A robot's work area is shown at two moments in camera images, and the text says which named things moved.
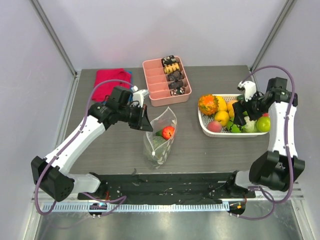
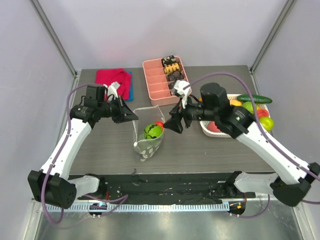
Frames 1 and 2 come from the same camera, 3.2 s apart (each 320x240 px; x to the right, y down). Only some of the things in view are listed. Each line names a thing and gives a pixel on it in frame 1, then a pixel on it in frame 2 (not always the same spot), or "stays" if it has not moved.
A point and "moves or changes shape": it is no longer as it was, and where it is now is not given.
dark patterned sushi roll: [168, 60] stays
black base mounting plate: [207, 187] stays
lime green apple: [263, 124] stays
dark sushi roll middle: [176, 75] stays
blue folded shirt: [131, 96] stays
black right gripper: [244, 113] -> [185, 116]
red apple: [167, 132] -> [160, 123]
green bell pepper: [234, 128] moves or changes shape
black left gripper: [143, 117] -> [125, 114]
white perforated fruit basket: [204, 120] stays
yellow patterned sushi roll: [170, 68] stays
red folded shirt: [106, 88] stays
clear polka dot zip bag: [157, 144] moves or changes shape
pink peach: [214, 126] stays
